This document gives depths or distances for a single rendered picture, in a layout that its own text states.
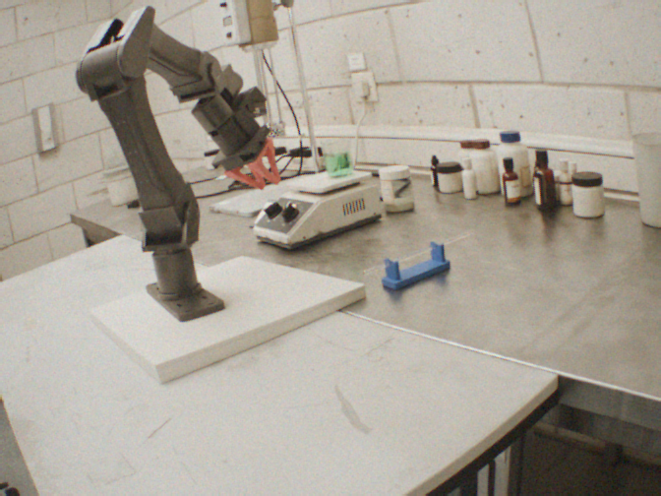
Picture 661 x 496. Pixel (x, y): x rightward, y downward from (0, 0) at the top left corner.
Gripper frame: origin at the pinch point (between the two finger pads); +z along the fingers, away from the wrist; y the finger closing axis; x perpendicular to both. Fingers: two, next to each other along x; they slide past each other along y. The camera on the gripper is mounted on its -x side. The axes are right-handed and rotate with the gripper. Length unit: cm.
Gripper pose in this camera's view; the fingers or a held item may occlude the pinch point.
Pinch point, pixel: (269, 181)
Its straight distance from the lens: 113.0
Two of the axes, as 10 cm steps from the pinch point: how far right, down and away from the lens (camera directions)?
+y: -7.8, 1.7, 6.0
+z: 5.4, 6.7, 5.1
